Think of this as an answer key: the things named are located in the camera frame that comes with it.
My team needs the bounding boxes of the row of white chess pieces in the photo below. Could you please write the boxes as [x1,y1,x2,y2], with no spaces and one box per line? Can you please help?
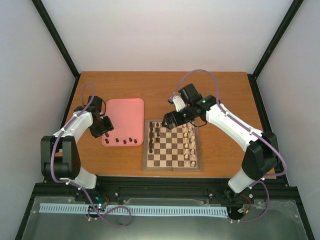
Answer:
[182,122,199,169]

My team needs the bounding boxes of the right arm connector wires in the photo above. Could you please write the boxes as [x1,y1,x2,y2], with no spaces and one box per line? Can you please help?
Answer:
[237,193,255,215]

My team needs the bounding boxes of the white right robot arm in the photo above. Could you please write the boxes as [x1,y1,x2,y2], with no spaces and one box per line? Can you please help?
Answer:
[161,83,280,199]

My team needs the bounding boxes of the wooden chess board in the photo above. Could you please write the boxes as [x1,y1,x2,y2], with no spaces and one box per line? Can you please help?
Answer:
[142,119,203,172]

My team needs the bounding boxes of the black aluminium frame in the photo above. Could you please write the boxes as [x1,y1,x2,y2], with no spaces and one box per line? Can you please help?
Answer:
[15,0,315,240]

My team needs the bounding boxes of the pink plastic tray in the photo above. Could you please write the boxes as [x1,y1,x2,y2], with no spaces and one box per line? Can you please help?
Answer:
[101,98,145,147]

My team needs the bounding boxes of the light blue cable duct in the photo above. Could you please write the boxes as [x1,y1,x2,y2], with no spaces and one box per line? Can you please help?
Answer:
[38,203,228,218]

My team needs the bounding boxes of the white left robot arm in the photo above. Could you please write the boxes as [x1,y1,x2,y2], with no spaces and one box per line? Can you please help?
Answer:
[40,96,114,202]

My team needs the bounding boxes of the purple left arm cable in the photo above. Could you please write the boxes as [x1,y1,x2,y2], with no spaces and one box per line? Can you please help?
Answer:
[49,81,132,228]

